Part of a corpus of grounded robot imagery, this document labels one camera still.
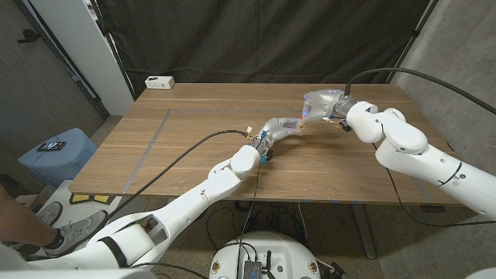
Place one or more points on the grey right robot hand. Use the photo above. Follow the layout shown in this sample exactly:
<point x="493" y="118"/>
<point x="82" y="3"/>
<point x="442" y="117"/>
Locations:
<point x="323" y="104"/>

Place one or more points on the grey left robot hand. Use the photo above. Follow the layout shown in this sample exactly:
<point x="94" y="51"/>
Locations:
<point x="277" y="129"/>

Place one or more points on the wooden block with holes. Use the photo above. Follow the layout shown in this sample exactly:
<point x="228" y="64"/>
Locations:
<point x="300" y="126"/>

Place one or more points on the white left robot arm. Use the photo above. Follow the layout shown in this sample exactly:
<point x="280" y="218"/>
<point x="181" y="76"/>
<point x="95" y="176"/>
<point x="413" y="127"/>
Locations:
<point x="178" y="205"/>

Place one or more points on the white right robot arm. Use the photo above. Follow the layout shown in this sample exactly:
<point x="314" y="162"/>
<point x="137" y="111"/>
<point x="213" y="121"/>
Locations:
<point x="426" y="151"/>

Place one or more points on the black backdrop curtain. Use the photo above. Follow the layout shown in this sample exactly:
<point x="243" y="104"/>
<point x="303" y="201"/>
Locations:
<point x="263" y="38"/>

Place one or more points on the black backdrop stand pole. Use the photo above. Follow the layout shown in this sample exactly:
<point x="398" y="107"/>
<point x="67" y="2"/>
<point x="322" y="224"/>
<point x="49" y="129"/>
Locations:
<point x="112" y="46"/>
<point x="410" y="36"/>

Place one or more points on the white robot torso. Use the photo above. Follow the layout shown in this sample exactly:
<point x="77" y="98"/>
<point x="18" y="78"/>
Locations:
<point x="286" y="252"/>

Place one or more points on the white power strip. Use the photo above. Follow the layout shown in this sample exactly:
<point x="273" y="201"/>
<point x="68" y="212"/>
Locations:
<point x="160" y="82"/>

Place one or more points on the grey table leg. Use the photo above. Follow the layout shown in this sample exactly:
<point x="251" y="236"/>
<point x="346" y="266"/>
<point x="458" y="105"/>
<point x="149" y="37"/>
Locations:
<point x="364" y="232"/>

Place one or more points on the small grey electronics module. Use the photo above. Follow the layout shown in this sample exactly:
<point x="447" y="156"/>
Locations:
<point x="252" y="270"/>

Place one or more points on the white floor mat yellow print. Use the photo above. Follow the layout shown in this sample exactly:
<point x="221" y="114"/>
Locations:
<point x="116" y="201"/>

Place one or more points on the blue plastic bin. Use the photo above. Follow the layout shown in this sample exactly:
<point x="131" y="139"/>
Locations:
<point x="73" y="159"/>

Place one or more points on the grey sneaker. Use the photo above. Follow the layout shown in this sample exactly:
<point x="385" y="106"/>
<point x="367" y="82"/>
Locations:
<point x="81" y="230"/>
<point x="50" y="213"/>

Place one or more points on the person's bare leg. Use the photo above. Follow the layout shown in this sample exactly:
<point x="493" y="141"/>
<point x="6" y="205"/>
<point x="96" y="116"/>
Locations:
<point x="23" y="228"/>

